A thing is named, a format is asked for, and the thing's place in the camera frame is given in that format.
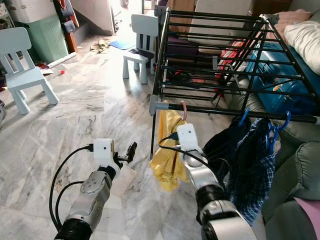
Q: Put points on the blue suitcase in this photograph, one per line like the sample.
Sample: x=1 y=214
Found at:
x=282 y=80

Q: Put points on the navy garment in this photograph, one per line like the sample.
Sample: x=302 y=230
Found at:
x=222 y=145

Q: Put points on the mint green storage bin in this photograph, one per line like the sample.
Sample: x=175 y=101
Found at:
x=47 y=40

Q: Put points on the light blue child chair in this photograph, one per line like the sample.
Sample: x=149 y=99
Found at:
x=25 y=75

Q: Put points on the white storage box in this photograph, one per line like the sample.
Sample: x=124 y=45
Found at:
x=30 y=10

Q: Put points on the white pillow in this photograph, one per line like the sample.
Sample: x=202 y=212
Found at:
x=305 y=42

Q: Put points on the blue floor mat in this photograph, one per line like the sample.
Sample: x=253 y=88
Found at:
x=123 y=44

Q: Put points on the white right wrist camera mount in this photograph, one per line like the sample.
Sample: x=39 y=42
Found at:
x=186 y=136

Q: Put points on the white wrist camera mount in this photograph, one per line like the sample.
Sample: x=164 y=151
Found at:
x=104 y=151
x=186 y=136

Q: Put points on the dark green sofa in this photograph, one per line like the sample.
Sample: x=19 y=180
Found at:
x=300 y=170

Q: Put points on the brown crumpled item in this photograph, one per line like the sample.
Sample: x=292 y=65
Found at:
x=100 y=46

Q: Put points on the black metal clothes rack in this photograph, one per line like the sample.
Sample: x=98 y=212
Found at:
x=162 y=60

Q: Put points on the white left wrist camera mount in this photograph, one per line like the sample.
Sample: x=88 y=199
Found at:
x=104 y=151

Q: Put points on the pale pink cushion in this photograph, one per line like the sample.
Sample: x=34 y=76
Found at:
x=292 y=17

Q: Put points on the colourful striped item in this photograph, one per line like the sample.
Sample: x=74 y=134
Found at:
x=235 y=55

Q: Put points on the yellow garment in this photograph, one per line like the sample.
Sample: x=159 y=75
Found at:
x=167 y=160

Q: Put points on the white tube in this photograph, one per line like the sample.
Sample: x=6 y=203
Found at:
x=62 y=60

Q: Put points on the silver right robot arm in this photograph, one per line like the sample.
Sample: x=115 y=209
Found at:
x=210 y=195

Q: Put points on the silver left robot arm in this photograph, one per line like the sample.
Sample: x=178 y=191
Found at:
x=92 y=197

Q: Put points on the pink plastic clothes hanger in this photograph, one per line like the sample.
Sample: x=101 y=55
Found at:
x=184 y=111

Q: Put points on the pink sheet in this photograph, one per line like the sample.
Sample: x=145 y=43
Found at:
x=311 y=215

